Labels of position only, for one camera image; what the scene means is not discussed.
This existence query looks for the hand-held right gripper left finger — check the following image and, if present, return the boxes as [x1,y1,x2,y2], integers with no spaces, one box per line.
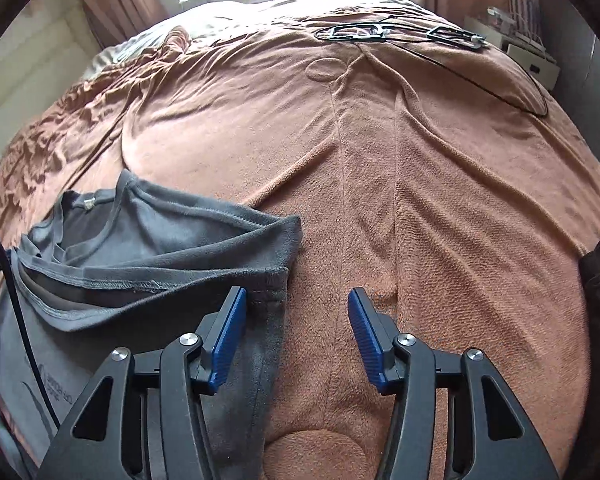
[37,286,248,480]

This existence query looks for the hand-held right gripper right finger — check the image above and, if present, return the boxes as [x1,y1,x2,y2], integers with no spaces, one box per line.
[346,286,561,480]

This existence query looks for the grey t-shirt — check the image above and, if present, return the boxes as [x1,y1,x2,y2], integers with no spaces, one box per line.
[0,169,303,480]

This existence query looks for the black clothes hanger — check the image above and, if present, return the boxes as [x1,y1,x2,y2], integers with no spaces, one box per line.
[314,21,397,45]
[426,24,489,52]

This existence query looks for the brown blanket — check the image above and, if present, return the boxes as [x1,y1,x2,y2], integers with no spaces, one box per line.
[0,0,600,480]

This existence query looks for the beige duvet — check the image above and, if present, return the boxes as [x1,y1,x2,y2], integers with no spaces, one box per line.
[81,26,182,80]

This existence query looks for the white nightstand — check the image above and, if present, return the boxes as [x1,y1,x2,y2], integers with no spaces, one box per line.
[502,42,562,92]

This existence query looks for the white rack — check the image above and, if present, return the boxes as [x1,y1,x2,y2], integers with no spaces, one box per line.
[485,0,546,53]

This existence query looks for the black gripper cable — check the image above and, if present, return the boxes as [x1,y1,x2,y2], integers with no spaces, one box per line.
[0,215,63,429]

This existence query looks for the thin black cable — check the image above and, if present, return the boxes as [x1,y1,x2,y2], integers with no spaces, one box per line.
[360,19,551,119]

